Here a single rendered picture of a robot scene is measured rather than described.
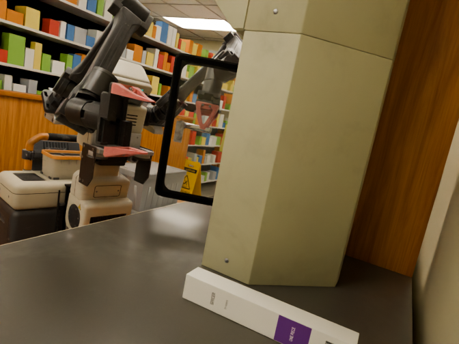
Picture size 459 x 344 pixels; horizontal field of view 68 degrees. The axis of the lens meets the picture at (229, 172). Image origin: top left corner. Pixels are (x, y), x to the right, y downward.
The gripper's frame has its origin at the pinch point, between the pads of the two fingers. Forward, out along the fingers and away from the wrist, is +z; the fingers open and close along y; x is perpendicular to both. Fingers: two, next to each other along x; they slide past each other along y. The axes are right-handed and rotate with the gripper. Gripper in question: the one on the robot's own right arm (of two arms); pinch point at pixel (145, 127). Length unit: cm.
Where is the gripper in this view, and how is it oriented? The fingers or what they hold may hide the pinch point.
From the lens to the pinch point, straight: 66.8
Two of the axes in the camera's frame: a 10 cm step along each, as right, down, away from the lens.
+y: 1.8, -9.7, -1.6
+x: 4.7, -0.6, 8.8
